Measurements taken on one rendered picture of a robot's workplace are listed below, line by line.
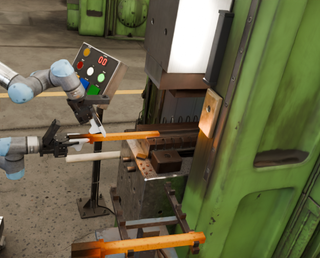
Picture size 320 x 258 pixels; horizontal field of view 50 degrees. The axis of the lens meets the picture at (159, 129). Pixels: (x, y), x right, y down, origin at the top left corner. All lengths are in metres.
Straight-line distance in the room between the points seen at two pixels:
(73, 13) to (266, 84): 5.66
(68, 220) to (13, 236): 0.36
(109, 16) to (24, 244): 4.58
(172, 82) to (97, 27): 5.01
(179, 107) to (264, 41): 0.86
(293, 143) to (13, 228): 1.86
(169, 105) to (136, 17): 4.63
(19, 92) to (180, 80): 0.63
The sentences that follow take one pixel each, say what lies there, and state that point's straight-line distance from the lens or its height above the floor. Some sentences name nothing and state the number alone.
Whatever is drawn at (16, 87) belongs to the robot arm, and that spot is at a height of 1.29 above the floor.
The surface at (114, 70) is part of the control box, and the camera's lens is 1.91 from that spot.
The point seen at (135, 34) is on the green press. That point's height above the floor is 0.11.
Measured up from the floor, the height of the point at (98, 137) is 1.01.
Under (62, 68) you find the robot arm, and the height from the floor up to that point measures 1.34.
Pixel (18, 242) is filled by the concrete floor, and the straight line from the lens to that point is 2.48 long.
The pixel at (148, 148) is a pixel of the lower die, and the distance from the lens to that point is 1.61.
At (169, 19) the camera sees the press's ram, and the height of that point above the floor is 1.56.
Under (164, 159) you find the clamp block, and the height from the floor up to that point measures 0.98.
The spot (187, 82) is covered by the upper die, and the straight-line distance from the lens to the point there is 1.49.
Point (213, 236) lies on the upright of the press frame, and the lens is 1.52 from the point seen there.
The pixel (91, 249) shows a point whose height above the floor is 1.03.
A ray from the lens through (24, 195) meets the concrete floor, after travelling 2.79.
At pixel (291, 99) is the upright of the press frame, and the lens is 1.35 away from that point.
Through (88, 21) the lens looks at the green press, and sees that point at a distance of 6.37.
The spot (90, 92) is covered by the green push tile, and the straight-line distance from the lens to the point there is 1.97.
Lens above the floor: 1.86
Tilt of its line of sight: 30 degrees down
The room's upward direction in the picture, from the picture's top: 10 degrees clockwise
